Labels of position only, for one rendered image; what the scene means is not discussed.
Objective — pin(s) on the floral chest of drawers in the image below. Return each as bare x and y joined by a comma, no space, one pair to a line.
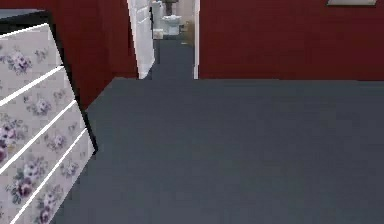
36,110

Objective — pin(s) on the white toilet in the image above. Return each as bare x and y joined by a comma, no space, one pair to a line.
171,22

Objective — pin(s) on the framed wall picture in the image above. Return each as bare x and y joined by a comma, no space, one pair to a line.
351,2

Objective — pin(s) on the white room door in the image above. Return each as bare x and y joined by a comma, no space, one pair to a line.
142,36

